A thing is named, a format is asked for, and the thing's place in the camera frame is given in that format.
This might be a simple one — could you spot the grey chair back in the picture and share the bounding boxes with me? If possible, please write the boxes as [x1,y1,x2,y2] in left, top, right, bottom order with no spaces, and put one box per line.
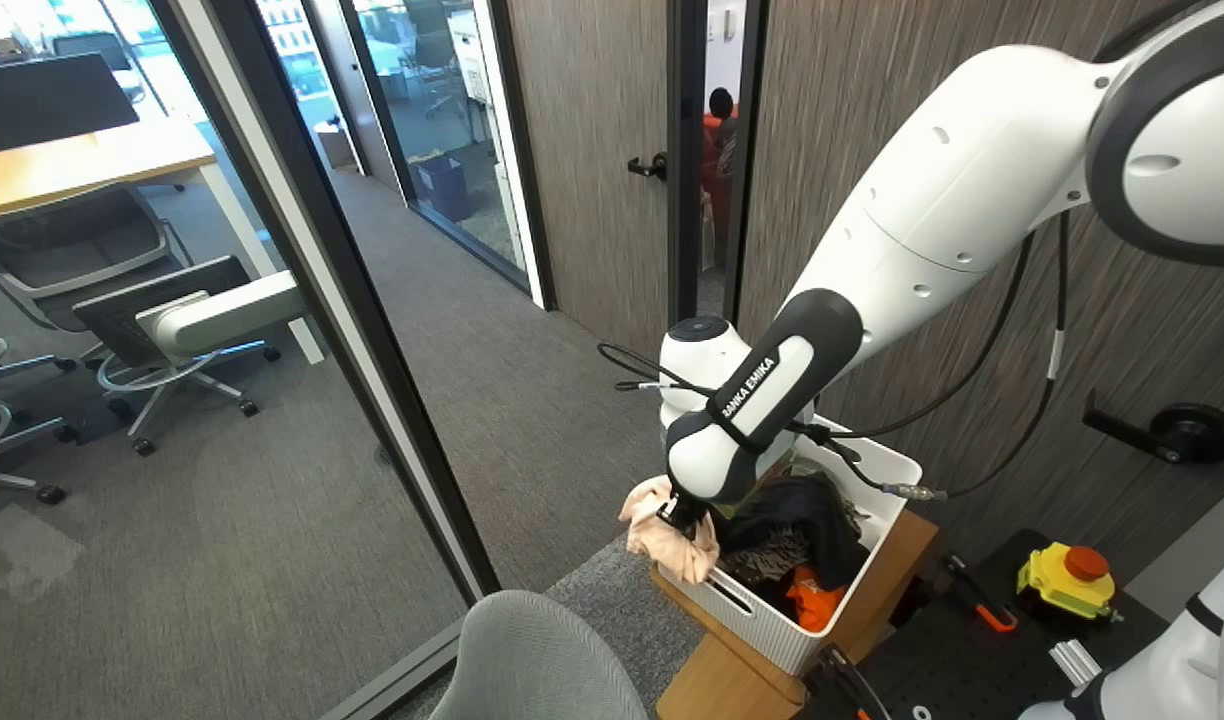
[424,589,652,720]

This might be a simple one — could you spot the wooden door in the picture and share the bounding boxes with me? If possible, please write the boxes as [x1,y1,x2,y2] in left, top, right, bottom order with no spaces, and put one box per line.
[504,0,712,410]

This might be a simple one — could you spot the brown patterned garment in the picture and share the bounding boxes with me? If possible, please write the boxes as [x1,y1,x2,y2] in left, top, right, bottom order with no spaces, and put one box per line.
[736,528,817,589]

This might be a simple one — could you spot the black backed office chair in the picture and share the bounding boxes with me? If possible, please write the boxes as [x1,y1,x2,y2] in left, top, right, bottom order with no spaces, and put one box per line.
[69,250,306,460]

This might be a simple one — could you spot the black table mat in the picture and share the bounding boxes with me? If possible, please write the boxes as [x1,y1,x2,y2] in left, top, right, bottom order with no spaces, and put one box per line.
[824,528,1175,720]

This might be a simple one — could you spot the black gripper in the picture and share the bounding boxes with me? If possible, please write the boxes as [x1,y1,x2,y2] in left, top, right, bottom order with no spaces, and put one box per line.
[664,488,724,536]

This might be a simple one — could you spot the black glass partition frame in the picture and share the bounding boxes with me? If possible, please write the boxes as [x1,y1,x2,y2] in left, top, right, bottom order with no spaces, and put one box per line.
[149,0,504,598]

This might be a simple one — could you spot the orange handled screwdriver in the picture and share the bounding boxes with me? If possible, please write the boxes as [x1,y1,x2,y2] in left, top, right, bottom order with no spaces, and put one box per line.
[945,551,1022,634]

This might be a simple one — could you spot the black garment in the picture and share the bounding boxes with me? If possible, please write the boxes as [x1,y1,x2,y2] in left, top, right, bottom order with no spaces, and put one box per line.
[706,471,873,593]

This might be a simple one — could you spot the peach shirt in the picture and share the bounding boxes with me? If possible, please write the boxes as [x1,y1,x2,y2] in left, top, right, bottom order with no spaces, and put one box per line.
[616,471,724,589]

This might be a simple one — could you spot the black orange tool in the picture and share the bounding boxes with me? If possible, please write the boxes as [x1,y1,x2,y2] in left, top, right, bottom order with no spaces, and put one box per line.
[800,645,894,720]

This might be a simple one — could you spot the person in orange clothes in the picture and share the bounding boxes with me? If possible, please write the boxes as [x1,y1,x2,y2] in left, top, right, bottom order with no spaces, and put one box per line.
[695,85,747,281]

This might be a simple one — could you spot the orange garment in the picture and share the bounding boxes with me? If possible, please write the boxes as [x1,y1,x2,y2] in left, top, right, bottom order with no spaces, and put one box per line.
[783,565,852,630]

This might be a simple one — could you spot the grey mesh office chair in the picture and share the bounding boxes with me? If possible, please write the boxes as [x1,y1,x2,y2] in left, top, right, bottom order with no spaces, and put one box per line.
[0,192,196,337]

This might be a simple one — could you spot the black lever door handle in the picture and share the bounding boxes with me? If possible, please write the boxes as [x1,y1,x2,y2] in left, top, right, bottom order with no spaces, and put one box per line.
[1079,400,1224,468]

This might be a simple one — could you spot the black cable with white connector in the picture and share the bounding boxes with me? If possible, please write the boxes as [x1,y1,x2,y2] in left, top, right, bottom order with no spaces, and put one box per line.
[824,213,1077,507]

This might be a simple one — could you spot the black computer monitor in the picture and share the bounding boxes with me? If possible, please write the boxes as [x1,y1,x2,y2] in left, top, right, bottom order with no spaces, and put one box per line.
[0,50,145,158]

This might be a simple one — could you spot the thin black looping cable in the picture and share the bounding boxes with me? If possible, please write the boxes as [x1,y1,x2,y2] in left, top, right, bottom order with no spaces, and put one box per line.
[596,338,702,400]

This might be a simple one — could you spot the black waste bin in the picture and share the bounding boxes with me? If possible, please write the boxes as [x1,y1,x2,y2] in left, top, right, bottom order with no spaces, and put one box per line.
[409,148,478,222]

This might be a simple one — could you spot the white plastic basket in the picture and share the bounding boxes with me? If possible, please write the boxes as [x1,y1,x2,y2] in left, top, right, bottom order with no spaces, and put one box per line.
[648,420,927,681]

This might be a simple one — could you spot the wooden top desk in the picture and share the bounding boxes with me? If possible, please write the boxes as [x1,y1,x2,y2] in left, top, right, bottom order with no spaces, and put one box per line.
[0,114,331,366]

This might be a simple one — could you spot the yellow emergency stop button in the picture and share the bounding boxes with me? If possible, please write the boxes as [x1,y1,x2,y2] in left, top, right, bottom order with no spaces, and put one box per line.
[1012,536,1123,622]

